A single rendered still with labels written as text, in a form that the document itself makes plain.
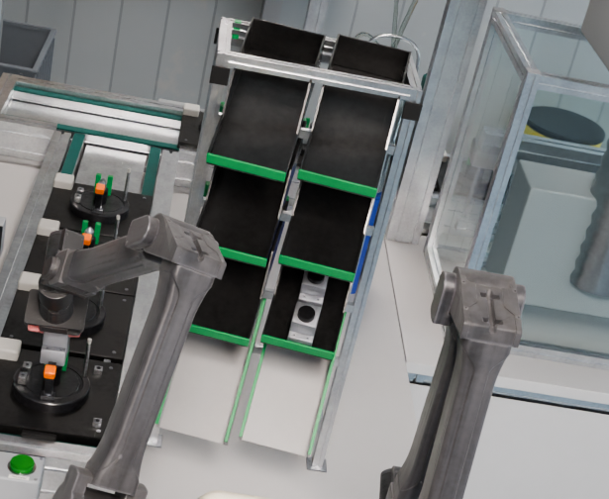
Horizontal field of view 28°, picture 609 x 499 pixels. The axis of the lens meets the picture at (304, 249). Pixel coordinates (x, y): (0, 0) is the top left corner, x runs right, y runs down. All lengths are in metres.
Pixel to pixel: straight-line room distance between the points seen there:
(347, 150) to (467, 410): 0.64
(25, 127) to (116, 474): 1.87
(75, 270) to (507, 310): 0.72
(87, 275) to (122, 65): 3.76
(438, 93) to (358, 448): 1.06
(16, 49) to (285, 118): 2.48
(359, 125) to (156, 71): 3.56
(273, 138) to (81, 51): 3.64
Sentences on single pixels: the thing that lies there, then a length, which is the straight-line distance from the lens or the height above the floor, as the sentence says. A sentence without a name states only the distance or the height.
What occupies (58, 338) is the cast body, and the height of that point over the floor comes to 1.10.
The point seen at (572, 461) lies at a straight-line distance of 3.11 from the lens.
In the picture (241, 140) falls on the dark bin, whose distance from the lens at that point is 2.05.
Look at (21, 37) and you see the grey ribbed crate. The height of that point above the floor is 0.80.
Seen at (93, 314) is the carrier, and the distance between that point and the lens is 2.54.
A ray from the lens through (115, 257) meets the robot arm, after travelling 1.83.
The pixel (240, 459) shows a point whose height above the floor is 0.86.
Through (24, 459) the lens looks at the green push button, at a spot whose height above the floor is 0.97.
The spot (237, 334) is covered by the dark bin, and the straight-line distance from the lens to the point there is 2.17.
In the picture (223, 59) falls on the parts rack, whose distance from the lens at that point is 2.05.
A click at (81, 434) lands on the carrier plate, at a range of 2.25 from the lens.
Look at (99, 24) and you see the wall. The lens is 5.60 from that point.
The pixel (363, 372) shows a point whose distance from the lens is 2.78.
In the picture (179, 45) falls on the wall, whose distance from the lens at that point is 5.59.
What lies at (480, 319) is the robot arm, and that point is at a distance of 1.55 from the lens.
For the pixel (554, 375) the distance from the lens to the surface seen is 2.99.
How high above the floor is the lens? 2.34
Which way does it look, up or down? 27 degrees down
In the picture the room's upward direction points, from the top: 13 degrees clockwise
